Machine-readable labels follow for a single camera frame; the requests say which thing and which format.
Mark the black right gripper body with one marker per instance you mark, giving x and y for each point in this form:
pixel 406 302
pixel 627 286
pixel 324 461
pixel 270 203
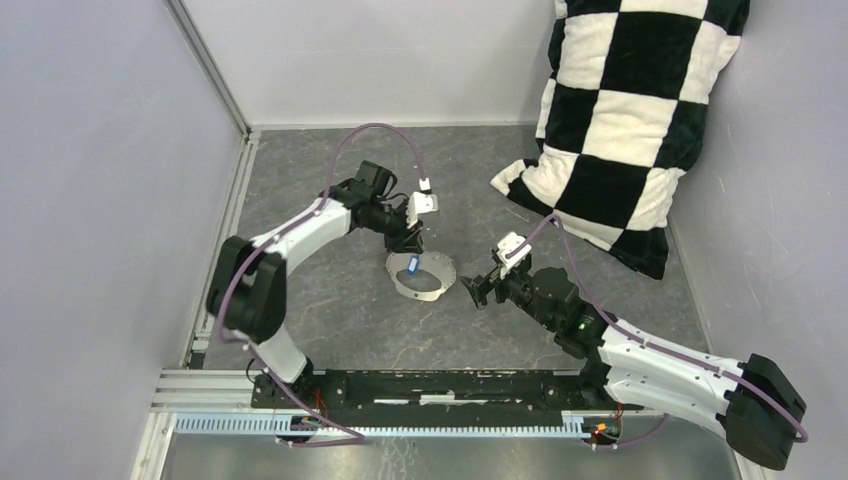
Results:
pixel 516 286

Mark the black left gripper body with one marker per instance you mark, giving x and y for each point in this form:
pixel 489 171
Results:
pixel 393 223

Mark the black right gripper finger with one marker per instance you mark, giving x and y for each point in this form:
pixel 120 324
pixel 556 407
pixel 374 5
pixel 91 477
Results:
pixel 490 270
pixel 476 289

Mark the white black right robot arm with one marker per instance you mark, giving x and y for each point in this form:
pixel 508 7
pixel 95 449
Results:
pixel 750 404

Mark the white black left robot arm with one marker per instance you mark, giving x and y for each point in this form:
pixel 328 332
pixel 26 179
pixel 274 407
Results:
pixel 248 291

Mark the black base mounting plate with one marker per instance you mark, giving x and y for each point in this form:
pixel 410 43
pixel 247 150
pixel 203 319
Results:
pixel 450 398

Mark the black white checkered pillow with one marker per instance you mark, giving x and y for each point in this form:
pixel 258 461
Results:
pixel 623 118

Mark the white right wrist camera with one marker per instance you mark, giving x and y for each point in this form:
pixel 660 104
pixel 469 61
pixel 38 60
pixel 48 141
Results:
pixel 510 251

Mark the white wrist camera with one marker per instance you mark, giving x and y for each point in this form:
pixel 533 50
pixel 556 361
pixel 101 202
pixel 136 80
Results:
pixel 510 251
pixel 420 202

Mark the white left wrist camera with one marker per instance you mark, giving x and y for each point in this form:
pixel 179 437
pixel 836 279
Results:
pixel 420 202

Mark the aluminium frame rail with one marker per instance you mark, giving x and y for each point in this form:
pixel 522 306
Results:
pixel 200 336

